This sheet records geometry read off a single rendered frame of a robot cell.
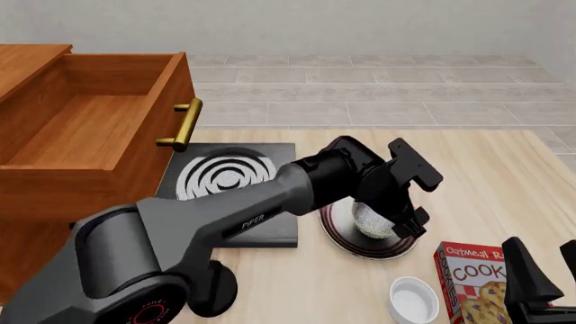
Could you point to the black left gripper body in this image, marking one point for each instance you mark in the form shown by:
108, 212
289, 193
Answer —
410, 227

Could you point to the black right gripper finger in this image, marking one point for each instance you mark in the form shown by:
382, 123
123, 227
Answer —
526, 276
571, 260

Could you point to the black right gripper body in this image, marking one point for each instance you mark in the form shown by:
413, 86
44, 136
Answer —
544, 314

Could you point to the grey and black left robot arm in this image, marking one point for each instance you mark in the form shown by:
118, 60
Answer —
202, 216

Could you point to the white plate with red rings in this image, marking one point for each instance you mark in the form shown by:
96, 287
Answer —
342, 236

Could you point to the flat black stove plate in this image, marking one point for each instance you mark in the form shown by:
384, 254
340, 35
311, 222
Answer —
225, 175

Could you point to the wooden cabinet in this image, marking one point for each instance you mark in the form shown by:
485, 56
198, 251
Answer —
31, 243

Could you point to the red oatmeal cookies box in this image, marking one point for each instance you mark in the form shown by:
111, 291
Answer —
472, 273

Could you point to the small white ramekin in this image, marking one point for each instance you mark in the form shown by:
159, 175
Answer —
413, 300

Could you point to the open wooden drawer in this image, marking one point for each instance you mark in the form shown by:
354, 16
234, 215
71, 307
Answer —
90, 118

